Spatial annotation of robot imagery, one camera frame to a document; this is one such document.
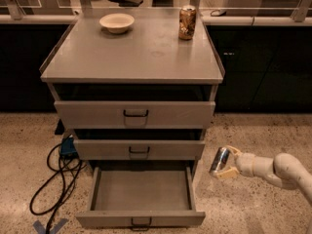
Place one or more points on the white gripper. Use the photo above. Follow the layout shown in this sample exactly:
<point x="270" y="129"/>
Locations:
<point x="246" y="164"/>

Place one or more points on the blue silver redbull can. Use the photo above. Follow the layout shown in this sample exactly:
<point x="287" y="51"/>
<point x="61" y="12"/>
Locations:
<point x="220" y="160"/>

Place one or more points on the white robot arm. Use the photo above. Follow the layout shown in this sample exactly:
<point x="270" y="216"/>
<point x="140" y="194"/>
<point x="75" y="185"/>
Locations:
<point x="283" y="171"/>

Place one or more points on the grey bottom drawer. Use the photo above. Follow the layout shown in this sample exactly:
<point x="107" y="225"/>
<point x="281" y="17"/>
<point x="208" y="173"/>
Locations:
<point x="150" y="195"/>

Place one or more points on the grey drawer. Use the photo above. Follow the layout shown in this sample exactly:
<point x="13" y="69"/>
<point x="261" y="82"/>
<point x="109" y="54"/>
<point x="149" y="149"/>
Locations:
<point x="150" y="195"/>
<point x="91" y="149"/>
<point x="135" y="114"/>

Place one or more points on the grey metal drawer cabinet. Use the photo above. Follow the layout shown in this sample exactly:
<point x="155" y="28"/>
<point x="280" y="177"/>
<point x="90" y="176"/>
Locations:
<point x="147" y="63"/>

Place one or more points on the grey middle drawer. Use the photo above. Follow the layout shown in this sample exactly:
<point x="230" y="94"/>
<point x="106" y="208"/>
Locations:
<point x="91" y="149"/>

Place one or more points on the gold patterned drink can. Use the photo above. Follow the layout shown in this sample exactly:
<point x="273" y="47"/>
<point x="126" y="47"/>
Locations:
<point x="187" y="22"/>

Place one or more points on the grey top drawer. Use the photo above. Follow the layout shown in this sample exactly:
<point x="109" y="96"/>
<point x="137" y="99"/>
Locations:
<point x="135" y="114"/>

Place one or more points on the blue power adapter box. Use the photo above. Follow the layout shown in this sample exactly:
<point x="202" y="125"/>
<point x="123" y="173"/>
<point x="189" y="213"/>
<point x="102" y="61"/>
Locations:
<point x="67" y="148"/>

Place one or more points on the white paper bowl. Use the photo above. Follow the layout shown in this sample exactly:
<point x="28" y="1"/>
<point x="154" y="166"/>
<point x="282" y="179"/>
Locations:
<point x="117" y="23"/>

